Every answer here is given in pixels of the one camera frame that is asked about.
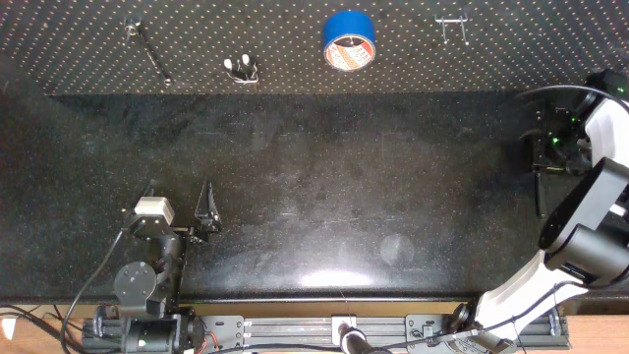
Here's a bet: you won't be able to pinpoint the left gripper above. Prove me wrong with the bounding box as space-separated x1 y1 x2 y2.
121 179 223 246

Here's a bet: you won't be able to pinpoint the black and white pliers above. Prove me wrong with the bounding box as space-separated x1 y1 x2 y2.
222 52 260 85

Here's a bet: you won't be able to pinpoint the wrench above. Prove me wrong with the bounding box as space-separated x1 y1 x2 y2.
123 17 174 89

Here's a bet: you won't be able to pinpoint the roll of blue tape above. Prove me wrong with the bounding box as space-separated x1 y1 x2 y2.
321 10 377 74

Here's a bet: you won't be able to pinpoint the hammer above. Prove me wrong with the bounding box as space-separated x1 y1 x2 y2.
533 169 549 221

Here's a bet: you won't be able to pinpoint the black pegboard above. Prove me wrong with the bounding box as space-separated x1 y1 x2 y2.
0 0 629 95

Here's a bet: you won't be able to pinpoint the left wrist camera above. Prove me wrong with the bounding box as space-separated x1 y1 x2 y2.
133 195 176 226

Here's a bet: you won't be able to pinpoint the mounting rail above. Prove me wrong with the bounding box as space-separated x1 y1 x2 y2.
81 303 571 354

